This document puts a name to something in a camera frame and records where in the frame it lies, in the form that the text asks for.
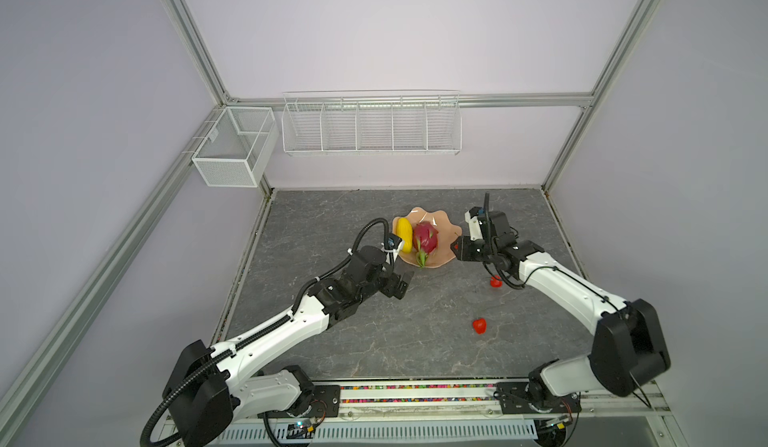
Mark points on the yellow fake fruit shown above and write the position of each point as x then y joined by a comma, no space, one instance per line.
404,230

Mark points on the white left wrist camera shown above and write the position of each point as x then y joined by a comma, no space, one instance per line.
392,246

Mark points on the red fake strawberry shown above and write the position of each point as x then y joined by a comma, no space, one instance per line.
495,281
479,326

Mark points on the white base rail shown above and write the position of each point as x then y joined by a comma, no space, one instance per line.
437,412

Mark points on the peach wavy fruit bowl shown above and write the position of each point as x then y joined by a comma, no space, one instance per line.
447,234

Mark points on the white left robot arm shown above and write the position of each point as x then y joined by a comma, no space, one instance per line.
211,386

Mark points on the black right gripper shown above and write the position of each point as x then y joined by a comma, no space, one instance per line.
462,253

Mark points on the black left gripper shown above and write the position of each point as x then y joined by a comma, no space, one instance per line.
390,288

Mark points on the small white mesh basket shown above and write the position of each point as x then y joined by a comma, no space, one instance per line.
236,149

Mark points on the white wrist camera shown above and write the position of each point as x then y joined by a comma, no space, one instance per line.
392,246
474,219

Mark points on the aluminium frame corner post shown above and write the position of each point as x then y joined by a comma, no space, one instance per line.
637,24

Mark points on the pink fake dragon fruit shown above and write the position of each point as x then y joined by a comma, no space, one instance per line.
425,242

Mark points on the long white wire basket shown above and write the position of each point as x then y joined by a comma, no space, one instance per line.
368,122

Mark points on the aluminium frame left post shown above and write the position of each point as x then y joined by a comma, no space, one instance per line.
182,19

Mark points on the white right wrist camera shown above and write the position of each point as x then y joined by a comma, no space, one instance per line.
474,219

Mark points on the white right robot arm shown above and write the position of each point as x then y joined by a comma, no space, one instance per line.
628,347

